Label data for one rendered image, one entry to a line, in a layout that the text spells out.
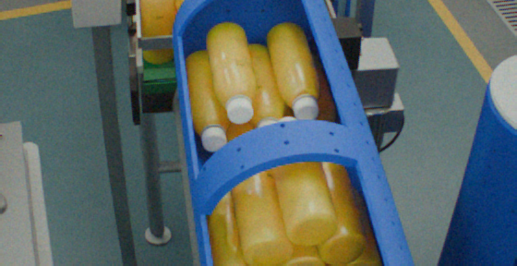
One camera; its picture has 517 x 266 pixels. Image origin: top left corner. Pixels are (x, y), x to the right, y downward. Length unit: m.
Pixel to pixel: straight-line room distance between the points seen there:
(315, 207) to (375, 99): 0.85
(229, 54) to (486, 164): 0.55
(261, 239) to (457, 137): 1.97
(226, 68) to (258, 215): 0.31
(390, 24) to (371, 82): 1.62
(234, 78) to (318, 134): 0.26
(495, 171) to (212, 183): 0.65
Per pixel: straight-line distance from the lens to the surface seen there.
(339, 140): 1.16
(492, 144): 1.60
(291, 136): 1.14
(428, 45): 3.43
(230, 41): 1.44
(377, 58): 1.90
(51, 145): 2.96
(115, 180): 2.16
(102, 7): 1.72
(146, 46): 1.74
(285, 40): 1.46
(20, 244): 1.25
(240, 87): 1.36
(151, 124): 2.27
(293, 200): 1.13
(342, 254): 1.19
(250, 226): 1.15
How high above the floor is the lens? 2.02
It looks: 42 degrees down
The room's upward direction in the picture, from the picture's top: 2 degrees clockwise
